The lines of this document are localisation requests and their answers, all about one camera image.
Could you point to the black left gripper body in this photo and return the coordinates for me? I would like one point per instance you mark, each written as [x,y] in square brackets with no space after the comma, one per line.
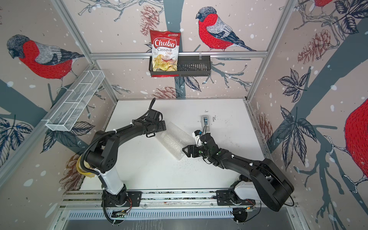
[159,126]

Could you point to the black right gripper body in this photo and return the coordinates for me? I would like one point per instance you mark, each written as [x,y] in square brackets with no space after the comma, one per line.
[201,152]

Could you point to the clear bubble wrap sheet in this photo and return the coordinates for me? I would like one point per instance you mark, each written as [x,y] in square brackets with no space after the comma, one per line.
[174,140]

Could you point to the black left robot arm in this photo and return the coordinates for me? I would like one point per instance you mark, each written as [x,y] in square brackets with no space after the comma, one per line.
[100,157]

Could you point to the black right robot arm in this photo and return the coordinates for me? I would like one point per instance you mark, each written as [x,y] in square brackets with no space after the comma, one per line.
[272,186]

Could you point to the red cassava chips bag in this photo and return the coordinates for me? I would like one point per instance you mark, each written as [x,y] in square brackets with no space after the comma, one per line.
[165,53]

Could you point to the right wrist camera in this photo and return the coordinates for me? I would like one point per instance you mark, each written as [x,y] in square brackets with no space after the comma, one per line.
[197,134]

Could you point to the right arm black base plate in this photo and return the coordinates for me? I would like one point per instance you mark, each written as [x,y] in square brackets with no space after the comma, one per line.
[229,198]

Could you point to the aluminium front rail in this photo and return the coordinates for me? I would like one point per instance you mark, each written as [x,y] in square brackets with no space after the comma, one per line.
[154,199]

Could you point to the black wire wall basket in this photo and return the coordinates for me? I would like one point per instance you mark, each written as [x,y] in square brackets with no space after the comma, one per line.
[187,66]

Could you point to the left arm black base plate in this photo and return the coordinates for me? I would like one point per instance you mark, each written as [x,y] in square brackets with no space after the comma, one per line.
[132,199]

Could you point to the white mesh wall shelf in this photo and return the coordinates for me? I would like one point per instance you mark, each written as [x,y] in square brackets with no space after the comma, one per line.
[77,99]

